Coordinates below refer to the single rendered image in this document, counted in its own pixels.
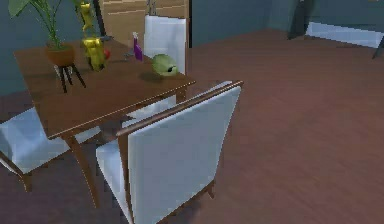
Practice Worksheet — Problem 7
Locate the white cushioned wooden chair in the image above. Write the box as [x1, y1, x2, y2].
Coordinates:
[95, 79, 244, 224]
[143, 14, 188, 76]
[0, 106, 101, 193]

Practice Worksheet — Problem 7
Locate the purple spray bottle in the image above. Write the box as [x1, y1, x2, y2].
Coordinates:
[132, 31, 144, 62]

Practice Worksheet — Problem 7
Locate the brown wooden dining table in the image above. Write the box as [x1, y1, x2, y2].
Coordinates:
[13, 37, 197, 209]

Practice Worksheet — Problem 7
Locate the light wooden door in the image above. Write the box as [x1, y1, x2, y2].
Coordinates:
[99, 0, 191, 48]

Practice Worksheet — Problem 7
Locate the yellow statue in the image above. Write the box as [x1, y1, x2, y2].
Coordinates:
[79, 1, 108, 73]

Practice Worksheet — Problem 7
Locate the green house plant brown pot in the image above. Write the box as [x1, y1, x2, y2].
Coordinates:
[7, 0, 88, 94]

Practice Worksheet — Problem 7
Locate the white bench seat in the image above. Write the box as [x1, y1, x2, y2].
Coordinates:
[305, 21, 384, 50]

